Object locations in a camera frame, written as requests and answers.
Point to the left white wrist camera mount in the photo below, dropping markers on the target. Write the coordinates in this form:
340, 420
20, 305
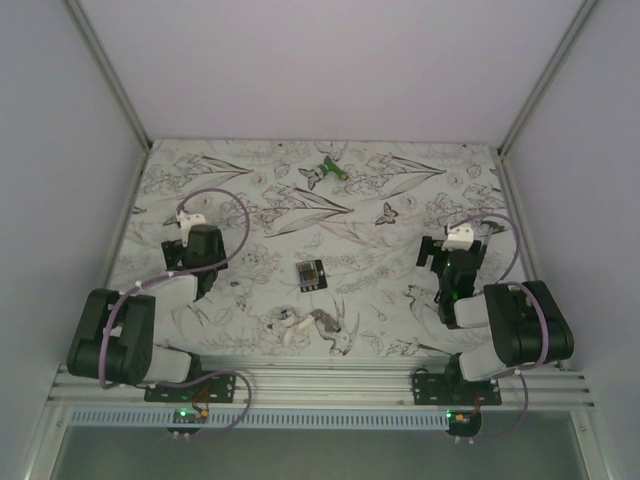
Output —
186, 222

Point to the left aluminium corner post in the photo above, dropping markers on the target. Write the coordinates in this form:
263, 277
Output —
97, 51

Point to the clear plastic fuse box cover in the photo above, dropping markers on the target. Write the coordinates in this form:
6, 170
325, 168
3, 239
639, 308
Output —
307, 273

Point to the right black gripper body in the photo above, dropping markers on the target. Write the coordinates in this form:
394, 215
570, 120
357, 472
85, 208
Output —
433, 247

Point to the aluminium corner post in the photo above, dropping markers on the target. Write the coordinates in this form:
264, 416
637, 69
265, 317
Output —
554, 65
97, 51

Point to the left small circuit board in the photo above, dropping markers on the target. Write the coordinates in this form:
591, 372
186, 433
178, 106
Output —
190, 416

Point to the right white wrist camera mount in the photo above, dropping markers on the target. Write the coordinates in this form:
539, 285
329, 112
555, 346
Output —
459, 237

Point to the right aluminium corner post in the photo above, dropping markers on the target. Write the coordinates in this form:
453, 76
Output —
554, 65

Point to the small circuit board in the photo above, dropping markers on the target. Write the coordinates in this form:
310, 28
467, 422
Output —
190, 416
462, 417

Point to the perforated grey cable duct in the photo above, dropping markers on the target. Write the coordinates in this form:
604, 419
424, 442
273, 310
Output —
267, 418

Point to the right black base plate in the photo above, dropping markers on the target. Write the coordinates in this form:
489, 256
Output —
440, 389

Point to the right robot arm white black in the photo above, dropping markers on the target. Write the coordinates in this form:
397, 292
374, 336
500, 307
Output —
524, 324

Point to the green spray nozzle toy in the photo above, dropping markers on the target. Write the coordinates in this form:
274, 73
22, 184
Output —
329, 166

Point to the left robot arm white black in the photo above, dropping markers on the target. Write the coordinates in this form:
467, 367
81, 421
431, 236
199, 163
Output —
115, 341

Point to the floral printed table mat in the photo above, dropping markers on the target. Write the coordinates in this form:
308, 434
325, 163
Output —
273, 213

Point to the small grey hammer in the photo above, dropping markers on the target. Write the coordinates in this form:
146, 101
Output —
493, 228

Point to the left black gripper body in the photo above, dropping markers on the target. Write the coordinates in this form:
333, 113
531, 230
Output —
174, 252

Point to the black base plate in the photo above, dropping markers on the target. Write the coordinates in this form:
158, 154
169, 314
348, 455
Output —
218, 389
440, 389

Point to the grey metal bracket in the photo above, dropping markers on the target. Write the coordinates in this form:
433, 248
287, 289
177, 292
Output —
325, 324

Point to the right small circuit board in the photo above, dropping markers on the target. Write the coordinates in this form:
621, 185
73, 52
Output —
462, 417

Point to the white pipe fitting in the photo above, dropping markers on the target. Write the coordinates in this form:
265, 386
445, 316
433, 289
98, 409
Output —
290, 324

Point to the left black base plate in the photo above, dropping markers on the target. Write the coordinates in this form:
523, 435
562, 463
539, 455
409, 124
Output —
218, 389

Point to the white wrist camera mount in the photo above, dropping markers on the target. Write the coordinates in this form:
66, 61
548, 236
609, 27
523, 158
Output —
186, 222
459, 237

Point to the black fuse box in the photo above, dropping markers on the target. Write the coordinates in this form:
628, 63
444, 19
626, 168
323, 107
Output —
322, 279

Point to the aluminium rail frame front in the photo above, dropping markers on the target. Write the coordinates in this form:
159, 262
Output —
325, 382

